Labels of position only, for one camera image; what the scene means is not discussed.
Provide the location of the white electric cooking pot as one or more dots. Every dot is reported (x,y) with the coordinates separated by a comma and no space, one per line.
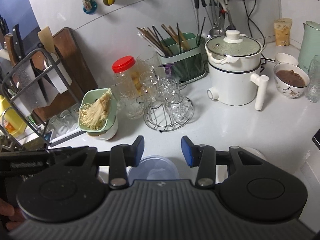
(234,62)

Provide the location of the small white bowl far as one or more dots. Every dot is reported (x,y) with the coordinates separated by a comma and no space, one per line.
(286,58)

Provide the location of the operator hand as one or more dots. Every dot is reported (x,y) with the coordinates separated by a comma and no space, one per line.
(14,214)

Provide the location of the wire glass rack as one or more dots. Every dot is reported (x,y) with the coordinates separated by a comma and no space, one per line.
(165,108)

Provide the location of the white bowl under colander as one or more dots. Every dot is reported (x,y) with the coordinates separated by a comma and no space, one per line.
(105,135)

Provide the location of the textured drinking glass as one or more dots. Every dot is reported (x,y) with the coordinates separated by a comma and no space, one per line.
(312,92)

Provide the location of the wooden spatula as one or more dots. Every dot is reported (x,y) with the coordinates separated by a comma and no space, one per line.
(46,38)

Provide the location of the yellow detergent bottle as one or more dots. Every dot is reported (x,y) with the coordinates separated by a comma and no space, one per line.
(12,121)

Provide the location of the pale blue bowl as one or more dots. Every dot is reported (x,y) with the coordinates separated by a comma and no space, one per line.
(154,168)

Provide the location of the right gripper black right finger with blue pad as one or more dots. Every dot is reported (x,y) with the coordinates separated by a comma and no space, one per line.
(246,184)

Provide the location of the patterned bowl with food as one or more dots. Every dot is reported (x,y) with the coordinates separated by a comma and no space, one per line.
(290,80)

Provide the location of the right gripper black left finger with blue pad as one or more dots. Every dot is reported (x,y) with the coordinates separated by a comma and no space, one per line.
(76,186)

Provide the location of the red lid glass jar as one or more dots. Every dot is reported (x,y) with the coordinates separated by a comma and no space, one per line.
(127,86)

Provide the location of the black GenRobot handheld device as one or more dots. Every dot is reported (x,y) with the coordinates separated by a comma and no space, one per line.
(27,163)

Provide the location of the black knife rack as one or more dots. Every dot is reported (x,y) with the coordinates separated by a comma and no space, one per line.
(35,96)

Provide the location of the green colander with noodles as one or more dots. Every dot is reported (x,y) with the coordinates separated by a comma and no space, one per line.
(97,112)

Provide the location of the wooden cutting board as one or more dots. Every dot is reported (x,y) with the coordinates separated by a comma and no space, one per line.
(77,69)

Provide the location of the green chopstick holder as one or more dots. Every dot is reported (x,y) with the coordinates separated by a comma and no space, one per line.
(179,54)

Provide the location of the beige food package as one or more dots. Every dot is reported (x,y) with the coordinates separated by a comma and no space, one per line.
(282,29)

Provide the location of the black induction cooker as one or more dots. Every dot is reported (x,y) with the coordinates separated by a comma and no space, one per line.
(316,139)

